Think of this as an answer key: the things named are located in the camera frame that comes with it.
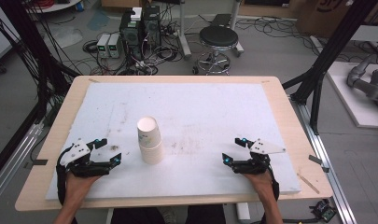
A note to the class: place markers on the small white box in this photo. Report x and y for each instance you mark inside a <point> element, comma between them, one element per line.
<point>136,14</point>

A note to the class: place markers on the black computer tower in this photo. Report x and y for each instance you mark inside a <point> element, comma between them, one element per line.
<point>151,26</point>
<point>130,37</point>

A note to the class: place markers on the white stand leg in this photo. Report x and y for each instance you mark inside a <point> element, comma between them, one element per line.
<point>236,28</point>
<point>184,34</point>

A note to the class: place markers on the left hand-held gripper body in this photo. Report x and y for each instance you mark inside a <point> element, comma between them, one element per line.
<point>76,154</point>

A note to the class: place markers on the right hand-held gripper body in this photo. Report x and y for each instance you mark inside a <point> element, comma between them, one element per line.
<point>255,165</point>

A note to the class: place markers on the white table leg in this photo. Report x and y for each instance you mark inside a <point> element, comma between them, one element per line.
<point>243,213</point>

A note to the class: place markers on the grey power supply unit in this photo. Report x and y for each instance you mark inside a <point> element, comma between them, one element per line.
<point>103,46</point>
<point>115,46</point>

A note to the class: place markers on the person's left hand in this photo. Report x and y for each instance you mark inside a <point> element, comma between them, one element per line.
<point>76,188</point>

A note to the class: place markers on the white foam mat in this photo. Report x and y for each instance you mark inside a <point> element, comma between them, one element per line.
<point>193,102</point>

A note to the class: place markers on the aluminium rail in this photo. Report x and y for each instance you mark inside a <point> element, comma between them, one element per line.
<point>325,161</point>
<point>18,152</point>

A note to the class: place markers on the white floor board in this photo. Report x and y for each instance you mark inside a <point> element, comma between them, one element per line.
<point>351,102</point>

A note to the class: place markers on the black flat stand base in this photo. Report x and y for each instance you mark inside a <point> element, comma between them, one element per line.
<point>221,20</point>

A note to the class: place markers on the person's right hand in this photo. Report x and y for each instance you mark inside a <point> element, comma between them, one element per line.
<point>264,185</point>

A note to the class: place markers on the black round stool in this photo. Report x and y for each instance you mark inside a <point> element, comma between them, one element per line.
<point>218,36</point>

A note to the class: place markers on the thin wooden stick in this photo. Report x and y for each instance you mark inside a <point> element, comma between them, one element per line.
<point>308,183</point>

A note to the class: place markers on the cardboard box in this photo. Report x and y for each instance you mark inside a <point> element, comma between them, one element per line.
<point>320,15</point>

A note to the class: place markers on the person's legs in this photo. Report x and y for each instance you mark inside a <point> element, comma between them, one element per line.
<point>137,216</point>

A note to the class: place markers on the small circuit board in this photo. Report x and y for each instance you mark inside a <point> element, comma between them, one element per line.
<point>324,211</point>

